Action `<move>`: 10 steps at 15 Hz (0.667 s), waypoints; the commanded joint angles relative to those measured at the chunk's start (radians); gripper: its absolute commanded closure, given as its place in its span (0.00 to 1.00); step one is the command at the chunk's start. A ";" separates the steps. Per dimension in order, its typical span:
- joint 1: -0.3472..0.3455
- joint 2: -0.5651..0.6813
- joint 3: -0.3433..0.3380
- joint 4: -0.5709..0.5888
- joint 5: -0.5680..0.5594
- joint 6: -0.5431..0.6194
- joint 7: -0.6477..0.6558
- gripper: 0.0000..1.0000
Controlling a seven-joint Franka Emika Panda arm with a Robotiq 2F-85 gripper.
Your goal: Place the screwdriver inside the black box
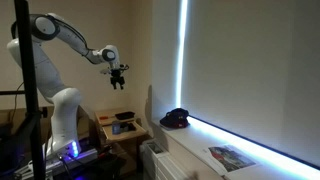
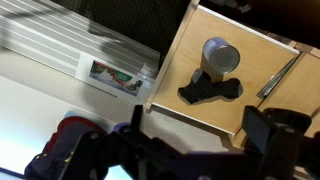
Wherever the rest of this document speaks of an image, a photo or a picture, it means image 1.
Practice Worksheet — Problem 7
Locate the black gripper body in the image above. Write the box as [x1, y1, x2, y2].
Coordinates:
[111, 70, 125, 84]

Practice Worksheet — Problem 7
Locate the red handled screwdriver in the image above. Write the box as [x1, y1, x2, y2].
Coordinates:
[99, 116, 109, 120]

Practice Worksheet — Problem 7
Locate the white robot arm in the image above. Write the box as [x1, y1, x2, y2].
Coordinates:
[29, 13, 129, 159]

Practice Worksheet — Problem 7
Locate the black box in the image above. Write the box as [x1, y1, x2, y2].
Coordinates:
[115, 111, 135, 120]

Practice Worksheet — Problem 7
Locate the blue cup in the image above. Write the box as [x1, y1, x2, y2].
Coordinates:
[112, 121, 121, 135]

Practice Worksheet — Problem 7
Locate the black object on table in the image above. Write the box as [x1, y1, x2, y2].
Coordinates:
[120, 123, 136, 132]

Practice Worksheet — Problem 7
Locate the small wooden table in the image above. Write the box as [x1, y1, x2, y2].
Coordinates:
[94, 108, 148, 175]

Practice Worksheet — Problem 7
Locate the dark cap on sill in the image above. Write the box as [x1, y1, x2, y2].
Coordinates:
[160, 108, 189, 129]

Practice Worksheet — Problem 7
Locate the white radiator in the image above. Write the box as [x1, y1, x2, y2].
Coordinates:
[140, 140, 194, 180]

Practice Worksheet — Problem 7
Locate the black vertical stand pole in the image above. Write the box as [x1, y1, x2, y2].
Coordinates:
[14, 0, 46, 180]

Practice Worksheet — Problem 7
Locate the magazine on window sill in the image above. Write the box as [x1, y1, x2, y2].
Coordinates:
[201, 144, 258, 175]

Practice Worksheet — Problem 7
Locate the grey roller blind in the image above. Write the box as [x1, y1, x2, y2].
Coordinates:
[181, 0, 320, 165]

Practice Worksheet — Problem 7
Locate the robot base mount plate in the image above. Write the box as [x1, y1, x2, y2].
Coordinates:
[13, 138, 99, 179]

